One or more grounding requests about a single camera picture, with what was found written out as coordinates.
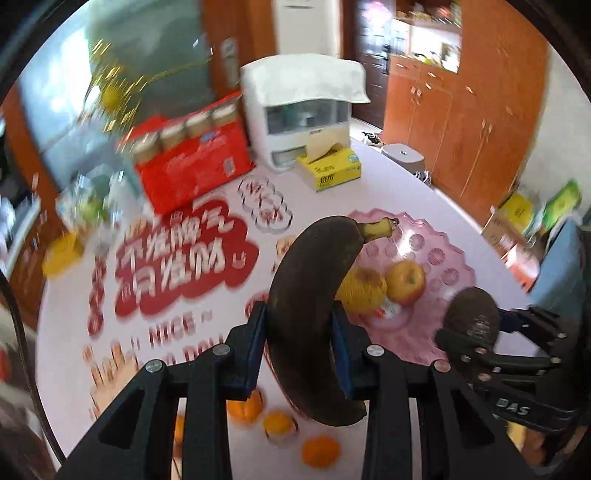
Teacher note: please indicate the dark entrance door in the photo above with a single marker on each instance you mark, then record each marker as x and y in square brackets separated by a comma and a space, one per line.
[371, 60]

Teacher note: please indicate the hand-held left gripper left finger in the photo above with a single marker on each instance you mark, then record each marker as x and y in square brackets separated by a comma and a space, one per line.
[256, 353]

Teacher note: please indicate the wooden wall cabinet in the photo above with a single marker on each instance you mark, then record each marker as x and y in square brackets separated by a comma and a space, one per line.
[485, 92]

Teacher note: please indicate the white cloth cover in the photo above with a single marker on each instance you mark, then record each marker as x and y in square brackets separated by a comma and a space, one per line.
[304, 76]

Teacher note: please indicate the green label plastic bottle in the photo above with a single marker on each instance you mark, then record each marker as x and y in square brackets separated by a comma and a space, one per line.
[90, 203]

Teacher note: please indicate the blue chair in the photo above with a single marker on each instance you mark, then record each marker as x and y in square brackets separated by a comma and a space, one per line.
[563, 267]

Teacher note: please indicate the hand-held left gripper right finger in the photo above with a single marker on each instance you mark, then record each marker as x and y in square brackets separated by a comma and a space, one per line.
[340, 355]

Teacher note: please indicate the red yellow apple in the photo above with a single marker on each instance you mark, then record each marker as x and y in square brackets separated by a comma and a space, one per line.
[406, 281]

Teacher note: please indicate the dark green avocado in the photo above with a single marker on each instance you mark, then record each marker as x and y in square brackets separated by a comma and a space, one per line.
[471, 314]

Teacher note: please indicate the large yellow orange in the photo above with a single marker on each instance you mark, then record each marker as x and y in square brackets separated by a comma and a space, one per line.
[320, 451]

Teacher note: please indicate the red drink bottle pack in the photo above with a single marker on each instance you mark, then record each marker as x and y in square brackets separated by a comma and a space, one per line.
[194, 161]

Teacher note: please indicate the flat yellow box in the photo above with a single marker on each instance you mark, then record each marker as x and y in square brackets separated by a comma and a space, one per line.
[62, 254]

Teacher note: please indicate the white shoes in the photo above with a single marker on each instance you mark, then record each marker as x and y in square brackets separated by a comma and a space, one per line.
[424, 177]

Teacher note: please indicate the dark sneakers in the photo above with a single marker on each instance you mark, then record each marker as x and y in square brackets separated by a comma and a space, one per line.
[371, 138]

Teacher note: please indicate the dark brown banana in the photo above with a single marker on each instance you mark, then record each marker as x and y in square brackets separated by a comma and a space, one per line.
[300, 286]

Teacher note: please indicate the yellow package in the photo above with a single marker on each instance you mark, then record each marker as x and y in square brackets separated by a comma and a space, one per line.
[519, 212]

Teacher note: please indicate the pink plastic fruit plate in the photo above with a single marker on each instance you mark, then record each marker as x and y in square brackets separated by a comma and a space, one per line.
[436, 258]

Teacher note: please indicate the white countertop appliance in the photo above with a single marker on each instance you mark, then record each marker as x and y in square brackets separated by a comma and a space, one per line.
[286, 134]

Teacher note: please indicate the cardboard box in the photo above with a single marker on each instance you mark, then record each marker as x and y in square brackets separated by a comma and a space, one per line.
[501, 240]

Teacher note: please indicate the yellow tissue box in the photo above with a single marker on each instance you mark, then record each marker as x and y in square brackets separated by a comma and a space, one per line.
[332, 170]

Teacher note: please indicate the green bag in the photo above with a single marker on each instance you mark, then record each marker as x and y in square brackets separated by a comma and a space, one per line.
[563, 203]

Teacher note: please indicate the small orange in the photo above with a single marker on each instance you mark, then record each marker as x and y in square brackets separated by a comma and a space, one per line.
[277, 424]
[179, 427]
[244, 407]

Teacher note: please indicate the white plastic stool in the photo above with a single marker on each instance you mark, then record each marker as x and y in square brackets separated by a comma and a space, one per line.
[404, 157]

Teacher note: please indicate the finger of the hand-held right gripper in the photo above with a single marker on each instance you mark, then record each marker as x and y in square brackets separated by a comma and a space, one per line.
[549, 327]
[508, 362]

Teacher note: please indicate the red white package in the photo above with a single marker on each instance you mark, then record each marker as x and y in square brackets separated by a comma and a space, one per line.
[524, 270]

